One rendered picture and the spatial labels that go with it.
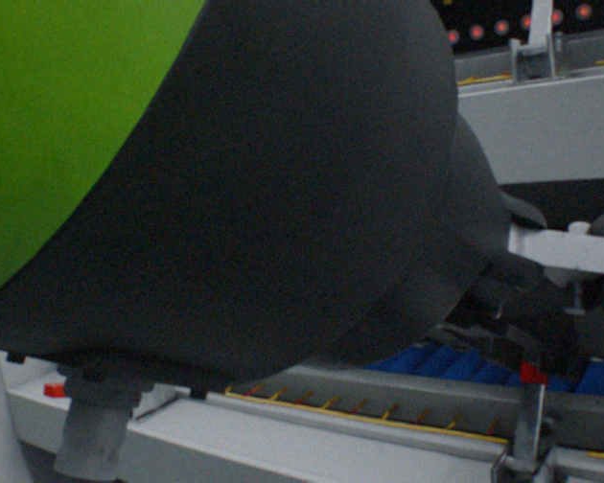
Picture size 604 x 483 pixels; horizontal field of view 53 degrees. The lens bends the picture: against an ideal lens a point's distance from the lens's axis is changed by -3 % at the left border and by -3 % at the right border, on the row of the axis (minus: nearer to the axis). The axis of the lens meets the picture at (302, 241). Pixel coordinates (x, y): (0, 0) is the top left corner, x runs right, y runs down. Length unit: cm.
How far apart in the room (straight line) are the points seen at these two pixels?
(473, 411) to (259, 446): 13
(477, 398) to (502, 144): 14
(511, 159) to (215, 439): 24
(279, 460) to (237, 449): 3
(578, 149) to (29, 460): 50
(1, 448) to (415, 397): 36
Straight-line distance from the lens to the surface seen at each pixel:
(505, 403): 35
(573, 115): 30
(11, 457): 60
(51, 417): 53
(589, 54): 38
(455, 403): 36
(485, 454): 34
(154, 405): 45
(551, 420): 34
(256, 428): 40
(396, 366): 42
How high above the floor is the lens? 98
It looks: 7 degrees up
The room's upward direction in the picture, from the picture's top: 5 degrees clockwise
